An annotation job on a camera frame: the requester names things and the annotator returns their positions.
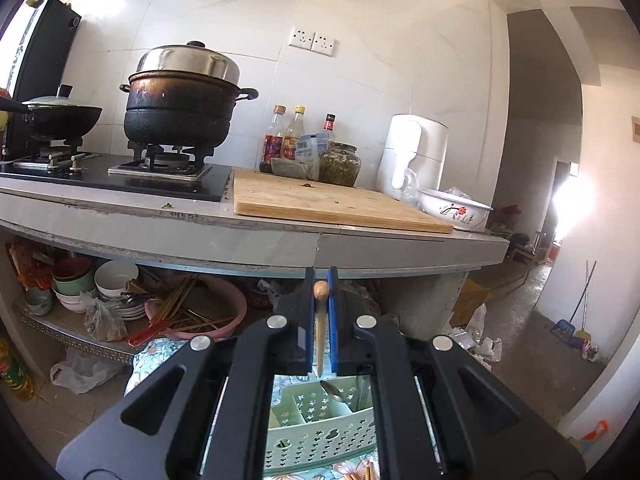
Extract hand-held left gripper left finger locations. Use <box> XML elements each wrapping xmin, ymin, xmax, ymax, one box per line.
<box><xmin>57</xmin><ymin>266</ymin><xmax>317</xmax><ymax>480</ymax></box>

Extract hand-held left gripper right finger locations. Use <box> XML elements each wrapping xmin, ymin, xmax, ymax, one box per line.
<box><xmin>326</xmin><ymin>266</ymin><xmax>586</xmax><ymax>480</ymax></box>

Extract metal spoon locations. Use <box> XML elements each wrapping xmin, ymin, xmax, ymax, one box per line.
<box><xmin>320</xmin><ymin>379</ymin><xmax>351</xmax><ymax>405</ymax></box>

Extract green star-cutout utensil holder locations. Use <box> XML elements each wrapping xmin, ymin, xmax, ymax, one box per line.
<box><xmin>262</xmin><ymin>375</ymin><xmax>381</xmax><ymax>468</ymax></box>

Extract pink plastic basin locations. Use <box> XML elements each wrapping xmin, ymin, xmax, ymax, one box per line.
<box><xmin>145</xmin><ymin>275</ymin><xmax>248</xmax><ymax>341</ymax></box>

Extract grey kitchen counter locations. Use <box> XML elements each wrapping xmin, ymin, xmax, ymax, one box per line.
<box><xmin>0</xmin><ymin>152</ymin><xmax>511</xmax><ymax>278</ymax></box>

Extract wooden cutting board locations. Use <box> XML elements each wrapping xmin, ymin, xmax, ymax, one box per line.
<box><xmin>232</xmin><ymin>167</ymin><xmax>455</xmax><ymax>235</ymax></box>

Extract bunch of long kitchen chopsticks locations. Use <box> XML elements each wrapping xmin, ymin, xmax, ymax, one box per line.
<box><xmin>150</xmin><ymin>275</ymin><xmax>236</xmax><ymax>331</ymax></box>

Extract cardboard box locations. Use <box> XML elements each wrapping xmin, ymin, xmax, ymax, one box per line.
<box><xmin>450</xmin><ymin>277</ymin><xmax>493</xmax><ymax>331</ymax></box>

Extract crumpled plastic bags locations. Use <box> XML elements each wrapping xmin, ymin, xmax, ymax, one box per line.
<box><xmin>445</xmin><ymin>305</ymin><xmax>503</xmax><ymax>361</ymax></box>

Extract turquoise floral blanket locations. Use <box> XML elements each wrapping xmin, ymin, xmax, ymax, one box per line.
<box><xmin>124</xmin><ymin>337</ymin><xmax>381</xmax><ymax>480</ymax></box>

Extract white floral enamel bowl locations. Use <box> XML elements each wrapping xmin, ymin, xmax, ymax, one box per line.
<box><xmin>417</xmin><ymin>187</ymin><xmax>494</xmax><ymax>232</ymax></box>

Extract black gas stove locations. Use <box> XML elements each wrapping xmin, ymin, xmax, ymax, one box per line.
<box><xmin>0</xmin><ymin>150</ymin><xmax>235</xmax><ymax>203</ymax></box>

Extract blue and white packet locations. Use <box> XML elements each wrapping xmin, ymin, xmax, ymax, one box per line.
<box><xmin>295</xmin><ymin>132</ymin><xmax>331</xmax><ymax>181</ymax></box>

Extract dark soy sauce bottle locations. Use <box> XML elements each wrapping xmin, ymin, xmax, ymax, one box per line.
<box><xmin>260</xmin><ymin>105</ymin><xmax>287</xmax><ymax>173</ymax></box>

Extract stack of plates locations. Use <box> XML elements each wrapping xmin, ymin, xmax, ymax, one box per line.
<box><xmin>97</xmin><ymin>295</ymin><xmax>151</xmax><ymax>322</ymax></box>

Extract yellow-capped vinegar bottle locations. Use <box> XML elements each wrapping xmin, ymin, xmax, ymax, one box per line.
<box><xmin>282</xmin><ymin>105</ymin><xmax>307</xmax><ymax>161</ymax></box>

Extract white air fryer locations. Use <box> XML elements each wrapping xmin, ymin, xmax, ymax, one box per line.
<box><xmin>376</xmin><ymin>114</ymin><xmax>449</xmax><ymax>202</ymax></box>

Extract white plastic bag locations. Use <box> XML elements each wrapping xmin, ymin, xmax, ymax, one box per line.
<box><xmin>50</xmin><ymin>347</ymin><xmax>126</xmax><ymax>395</ymax></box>

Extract stack of bowls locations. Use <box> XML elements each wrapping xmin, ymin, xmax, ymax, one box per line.
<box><xmin>52</xmin><ymin>257</ymin><xmax>98</xmax><ymax>311</ymax></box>

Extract metal shelf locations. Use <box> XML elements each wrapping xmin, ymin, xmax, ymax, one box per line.
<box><xmin>12</xmin><ymin>300</ymin><xmax>151</xmax><ymax>366</ymax></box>

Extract black pot with steel steamer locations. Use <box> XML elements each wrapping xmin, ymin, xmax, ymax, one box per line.
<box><xmin>119</xmin><ymin>41</ymin><xmax>260</xmax><ymax>147</ymax></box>

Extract broom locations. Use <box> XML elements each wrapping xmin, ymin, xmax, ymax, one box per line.
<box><xmin>570</xmin><ymin>260</ymin><xmax>598</xmax><ymax>348</ymax></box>

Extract light blue bowl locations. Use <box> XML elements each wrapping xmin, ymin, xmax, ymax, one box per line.
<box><xmin>24</xmin><ymin>285</ymin><xmax>53</xmax><ymax>316</ymax></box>

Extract orange plastic toy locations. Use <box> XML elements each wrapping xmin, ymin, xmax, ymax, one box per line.
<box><xmin>582</xmin><ymin>419</ymin><xmax>610</xmax><ymax>448</ymax></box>

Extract yellow cooking oil bottle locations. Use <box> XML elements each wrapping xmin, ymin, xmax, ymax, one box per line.
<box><xmin>0</xmin><ymin>337</ymin><xmax>36</xmax><ymax>401</ymax></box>

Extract black wok with lid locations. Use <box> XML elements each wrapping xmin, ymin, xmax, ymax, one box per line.
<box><xmin>0</xmin><ymin>85</ymin><xmax>103</xmax><ymax>142</ymax></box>

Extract black kitchen appliance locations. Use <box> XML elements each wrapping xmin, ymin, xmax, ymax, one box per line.
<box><xmin>7</xmin><ymin>0</ymin><xmax>82</xmax><ymax>158</ymax></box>

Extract red-handled utensil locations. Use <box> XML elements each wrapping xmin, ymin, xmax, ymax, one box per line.
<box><xmin>127</xmin><ymin>322</ymin><xmax>168</xmax><ymax>347</ymax></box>

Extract white wall socket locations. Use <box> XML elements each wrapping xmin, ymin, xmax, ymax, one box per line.
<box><xmin>311</xmin><ymin>32</ymin><xmax>337</xmax><ymax>57</ymax></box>
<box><xmin>289</xmin><ymin>27</ymin><xmax>316</xmax><ymax>51</ymax></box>

